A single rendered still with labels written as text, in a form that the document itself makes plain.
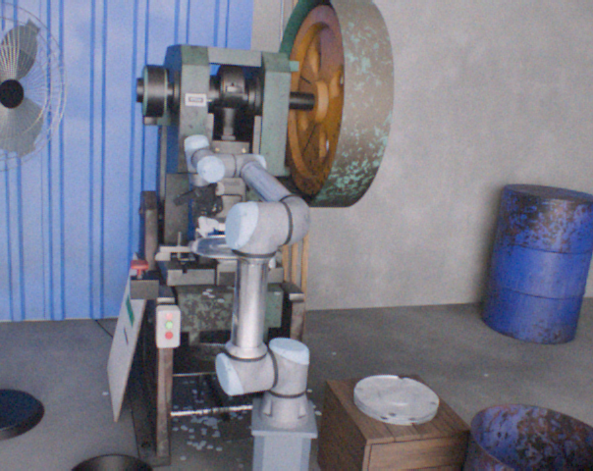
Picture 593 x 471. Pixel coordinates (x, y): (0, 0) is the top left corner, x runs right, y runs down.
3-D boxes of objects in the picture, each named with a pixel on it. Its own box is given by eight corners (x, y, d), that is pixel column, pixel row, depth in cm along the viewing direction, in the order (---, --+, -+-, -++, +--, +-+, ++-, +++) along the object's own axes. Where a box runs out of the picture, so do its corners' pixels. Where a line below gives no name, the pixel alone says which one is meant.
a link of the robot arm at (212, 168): (239, 160, 189) (225, 148, 197) (203, 159, 183) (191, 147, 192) (235, 183, 192) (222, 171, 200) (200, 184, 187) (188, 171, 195)
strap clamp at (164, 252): (198, 259, 240) (200, 234, 238) (155, 260, 235) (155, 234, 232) (196, 255, 246) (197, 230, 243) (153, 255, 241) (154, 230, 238)
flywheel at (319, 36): (313, 129, 296) (360, 234, 247) (273, 126, 289) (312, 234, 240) (357, -20, 248) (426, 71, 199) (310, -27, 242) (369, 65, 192)
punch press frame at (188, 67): (279, 408, 243) (309, 53, 210) (169, 418, 230) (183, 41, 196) (233, 329, 316) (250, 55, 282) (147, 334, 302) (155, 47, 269)
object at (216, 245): (242, 263, 214) (242, 261, 214) (172, 250, 225) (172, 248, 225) (279, 244, 239) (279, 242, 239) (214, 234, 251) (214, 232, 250)
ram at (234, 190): (248, 219, 232) (253, 139, 225) (208, 219, 227) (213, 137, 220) (238, 209, 248) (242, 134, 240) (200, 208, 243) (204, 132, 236)
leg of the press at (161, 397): (172, 465, 228) (180, 229, 205) (140, 469, 224) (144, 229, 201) (146, 358, 312) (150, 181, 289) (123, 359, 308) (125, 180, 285)
